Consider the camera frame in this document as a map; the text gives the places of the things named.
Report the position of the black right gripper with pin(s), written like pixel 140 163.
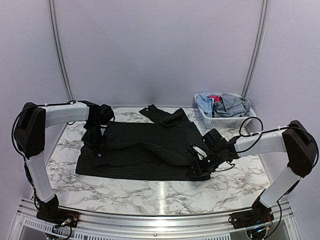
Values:
pixel 198 169

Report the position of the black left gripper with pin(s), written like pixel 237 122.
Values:
pixel 100 144

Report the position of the black pinstriped shirt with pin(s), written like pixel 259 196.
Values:
pixel 155 151

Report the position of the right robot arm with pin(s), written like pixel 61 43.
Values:
pixel 289 153

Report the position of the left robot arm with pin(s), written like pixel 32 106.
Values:
pixel 28 137

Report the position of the white plastic laundry basket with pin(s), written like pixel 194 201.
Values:
pixel 222 122

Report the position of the grey denim jeans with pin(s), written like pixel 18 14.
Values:
pixel 231 106

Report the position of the red garment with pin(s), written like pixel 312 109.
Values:
pixel 216 98

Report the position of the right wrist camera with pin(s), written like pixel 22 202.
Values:
pixel 196 151

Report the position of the aluminium front rail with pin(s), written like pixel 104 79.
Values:
pixel 110 226

